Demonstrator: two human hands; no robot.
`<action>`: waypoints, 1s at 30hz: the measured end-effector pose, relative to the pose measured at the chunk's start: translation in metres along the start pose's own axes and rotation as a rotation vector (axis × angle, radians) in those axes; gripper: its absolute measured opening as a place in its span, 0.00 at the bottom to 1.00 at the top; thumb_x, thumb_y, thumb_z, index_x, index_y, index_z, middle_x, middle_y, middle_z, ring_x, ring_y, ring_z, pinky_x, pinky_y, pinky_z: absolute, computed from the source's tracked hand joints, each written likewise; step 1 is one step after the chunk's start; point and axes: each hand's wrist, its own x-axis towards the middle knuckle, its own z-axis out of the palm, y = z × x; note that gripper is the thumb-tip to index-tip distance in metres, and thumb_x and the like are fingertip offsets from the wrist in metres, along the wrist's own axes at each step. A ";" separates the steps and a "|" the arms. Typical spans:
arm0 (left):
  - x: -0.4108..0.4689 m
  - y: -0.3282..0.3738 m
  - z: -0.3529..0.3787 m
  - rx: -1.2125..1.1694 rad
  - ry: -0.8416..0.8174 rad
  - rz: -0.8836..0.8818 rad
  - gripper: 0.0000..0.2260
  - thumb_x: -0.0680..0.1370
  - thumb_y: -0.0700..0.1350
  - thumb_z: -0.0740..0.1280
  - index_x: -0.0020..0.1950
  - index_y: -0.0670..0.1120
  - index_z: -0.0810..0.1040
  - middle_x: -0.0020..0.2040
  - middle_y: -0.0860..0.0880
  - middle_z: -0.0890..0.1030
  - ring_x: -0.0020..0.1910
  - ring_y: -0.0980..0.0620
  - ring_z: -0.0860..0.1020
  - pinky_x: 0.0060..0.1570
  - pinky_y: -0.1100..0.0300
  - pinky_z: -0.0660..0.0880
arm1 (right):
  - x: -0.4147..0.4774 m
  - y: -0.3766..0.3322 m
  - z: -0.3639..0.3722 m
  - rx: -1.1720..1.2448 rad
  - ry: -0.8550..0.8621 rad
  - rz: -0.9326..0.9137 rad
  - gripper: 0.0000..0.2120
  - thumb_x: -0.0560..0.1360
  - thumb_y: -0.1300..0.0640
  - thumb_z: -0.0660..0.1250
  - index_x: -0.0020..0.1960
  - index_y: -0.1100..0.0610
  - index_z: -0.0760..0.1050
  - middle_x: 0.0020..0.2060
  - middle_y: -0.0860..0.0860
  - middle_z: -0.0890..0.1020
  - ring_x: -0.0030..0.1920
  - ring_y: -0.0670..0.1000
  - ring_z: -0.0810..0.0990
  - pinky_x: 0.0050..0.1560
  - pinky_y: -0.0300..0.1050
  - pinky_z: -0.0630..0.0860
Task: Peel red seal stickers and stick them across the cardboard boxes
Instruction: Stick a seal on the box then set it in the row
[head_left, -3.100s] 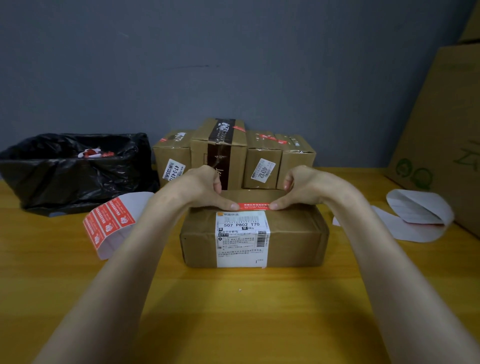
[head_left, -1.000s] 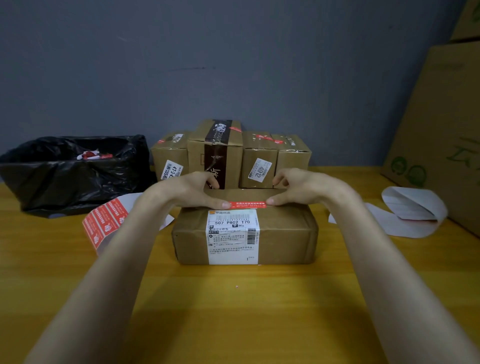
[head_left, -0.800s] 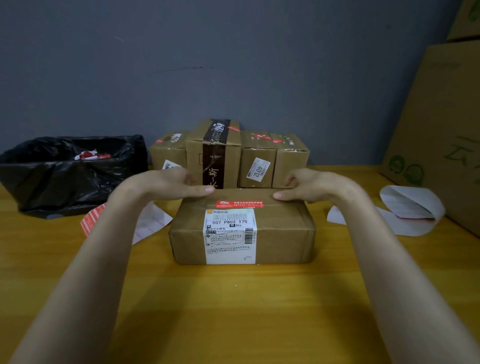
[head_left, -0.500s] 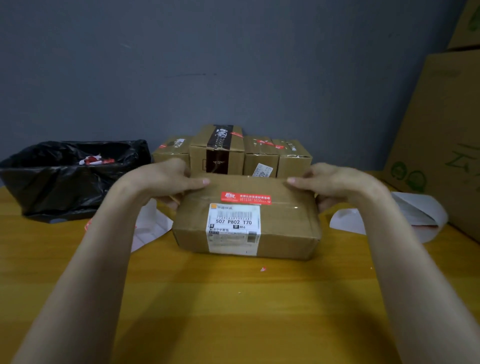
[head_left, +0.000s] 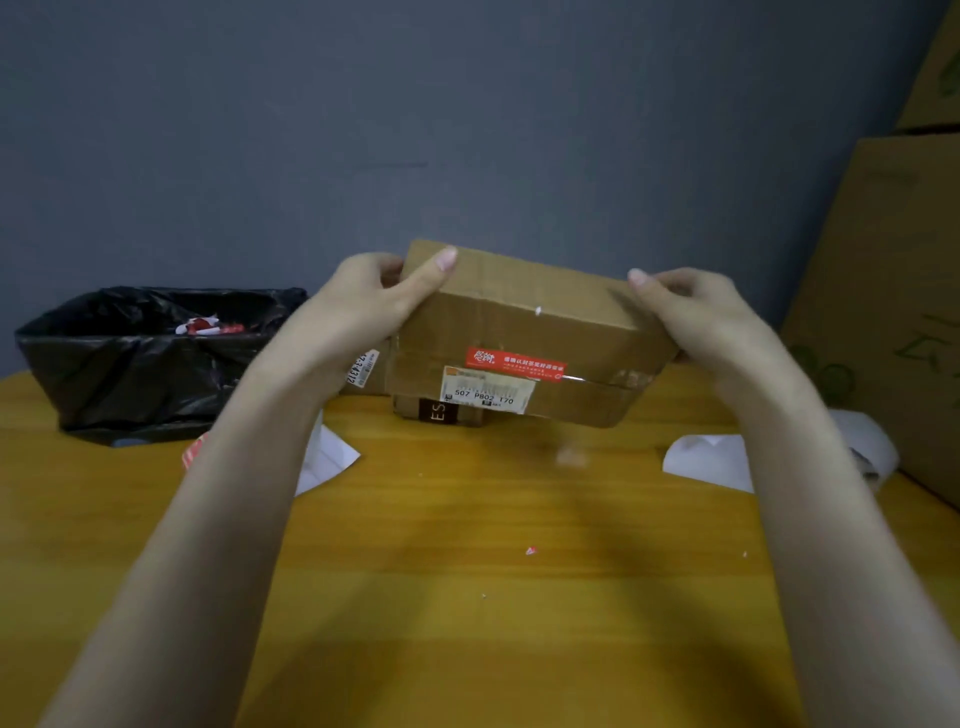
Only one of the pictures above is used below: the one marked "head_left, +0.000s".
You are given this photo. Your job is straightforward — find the new red sticker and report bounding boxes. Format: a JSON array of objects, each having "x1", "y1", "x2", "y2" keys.
[{"x1": 464, "y1": 346, "x2": 568, "y2": 384}]

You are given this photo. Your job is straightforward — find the person's left forearm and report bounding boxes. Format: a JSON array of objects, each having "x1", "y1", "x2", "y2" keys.
[{"x1": 41, "y1": 359, "x2": 331, "y2": 728}]

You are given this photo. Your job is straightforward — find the large green printed carton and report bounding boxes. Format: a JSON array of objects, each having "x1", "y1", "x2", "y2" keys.
[
  {"x1": 896, "y1": 7, "x2": 960, "y2": 135},
  {"x1": 779, "y1": 134, "x2": 960, "y2": 511}
]

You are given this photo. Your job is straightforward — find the red sticker label strip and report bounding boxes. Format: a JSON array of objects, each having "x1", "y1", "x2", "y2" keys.
[{"x1": 182, "y1": 410, "x2": 361, "y2": 498}]

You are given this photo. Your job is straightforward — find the person's right hand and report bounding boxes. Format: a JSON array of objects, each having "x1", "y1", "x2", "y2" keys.
[{"x1": 626, "y1": 266, "x2": 808, "y2": 411}]

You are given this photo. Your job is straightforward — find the person's left hand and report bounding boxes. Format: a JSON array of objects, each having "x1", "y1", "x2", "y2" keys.
[{"x1": 254, "y1": 245, "x2": 460, "y2": 411}]

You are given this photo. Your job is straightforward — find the white backing paper strip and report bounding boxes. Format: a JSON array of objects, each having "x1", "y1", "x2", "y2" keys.
[{"x1": 662, "y1": 408, "x2": 901, "y2": 496}]

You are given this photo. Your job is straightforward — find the black plastic trash bag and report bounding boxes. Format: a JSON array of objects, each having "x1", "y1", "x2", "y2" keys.
[{"x1": 14, "y1": 286, "x2": 309, "y2": 449}]

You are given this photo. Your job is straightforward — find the person's right forearm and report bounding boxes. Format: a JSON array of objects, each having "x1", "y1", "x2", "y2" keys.
[{"x1": 719, "y1": 374, "x2": 960, "y2": 728}]

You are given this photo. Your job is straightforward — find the small brown cardboard box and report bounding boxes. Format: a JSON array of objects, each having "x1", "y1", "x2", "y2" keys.
[{"x1": 341, "y1": 341, "x2": 393, "y2": 397}]

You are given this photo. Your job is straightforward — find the box with black tape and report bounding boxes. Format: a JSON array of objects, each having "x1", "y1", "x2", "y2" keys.
[{"x1": 391, "y1": 393, "x2": 498, "y2": 430}]

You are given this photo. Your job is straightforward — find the white printed price label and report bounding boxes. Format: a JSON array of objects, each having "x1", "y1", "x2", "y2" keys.
[{"x1": 344, "y1": 348, "x2": 383, "y2": 391}]

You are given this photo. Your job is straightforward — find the long brown cardboard box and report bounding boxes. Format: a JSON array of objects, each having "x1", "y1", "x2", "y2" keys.
[{"x1": 382, "y1": 239, "x2": 680, "y2": 430}]

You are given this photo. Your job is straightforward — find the white barcode label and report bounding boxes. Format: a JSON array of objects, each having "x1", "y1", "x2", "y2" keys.
[{"x1": 439, "y1": 365, "x2": 538, "y2": 416}]

